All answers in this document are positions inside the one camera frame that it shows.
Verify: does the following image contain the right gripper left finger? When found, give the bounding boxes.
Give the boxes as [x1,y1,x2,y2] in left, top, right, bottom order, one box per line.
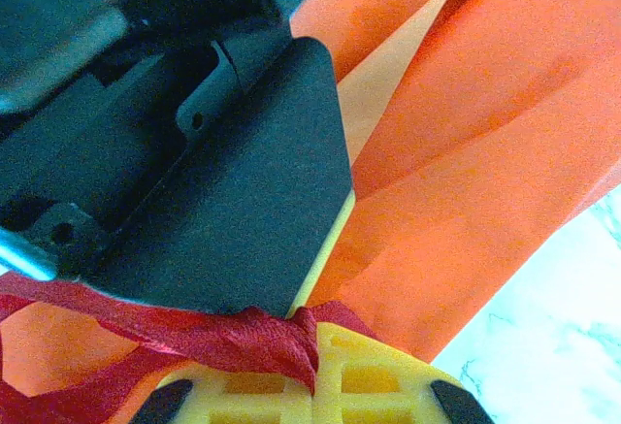
[128,365,315,424]

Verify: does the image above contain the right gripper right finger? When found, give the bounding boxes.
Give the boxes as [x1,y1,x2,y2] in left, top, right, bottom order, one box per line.
[311,320,496,424]

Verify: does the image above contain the red ribbon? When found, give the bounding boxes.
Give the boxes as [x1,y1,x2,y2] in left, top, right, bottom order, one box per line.
[0,277,384,424]

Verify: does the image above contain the orange wrapping paper sheet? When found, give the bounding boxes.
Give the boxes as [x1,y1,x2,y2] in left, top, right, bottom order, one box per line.
[0,0,621,399]

